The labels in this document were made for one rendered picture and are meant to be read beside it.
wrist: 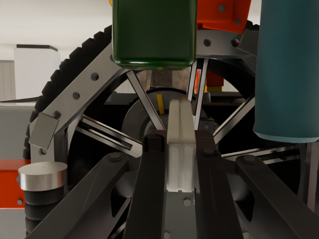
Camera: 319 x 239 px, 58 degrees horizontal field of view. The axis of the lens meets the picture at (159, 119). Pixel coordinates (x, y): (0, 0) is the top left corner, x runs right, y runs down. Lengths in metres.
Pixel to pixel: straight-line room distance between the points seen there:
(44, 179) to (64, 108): 0.23
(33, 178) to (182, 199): 0.17
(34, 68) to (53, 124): 5.17
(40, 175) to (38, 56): 5.39
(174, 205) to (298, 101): 0.20
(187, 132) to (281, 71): 0.25
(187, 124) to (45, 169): 0.17
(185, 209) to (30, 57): 5.42
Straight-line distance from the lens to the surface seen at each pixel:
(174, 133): 0.15
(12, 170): 0.55
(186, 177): 0.15
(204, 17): 0.48
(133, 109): 1.01
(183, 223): 0.37
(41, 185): 0.28
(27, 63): 5.70
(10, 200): 0.57
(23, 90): 5.72
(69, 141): 0.60
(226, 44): 0.49
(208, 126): 0.99
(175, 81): 5.56
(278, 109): 0.39
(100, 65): 0.48
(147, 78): 5.57
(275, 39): 0.40
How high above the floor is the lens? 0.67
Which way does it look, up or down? 7 degrees up
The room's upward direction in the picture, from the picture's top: 179 degrees counter-clockwise
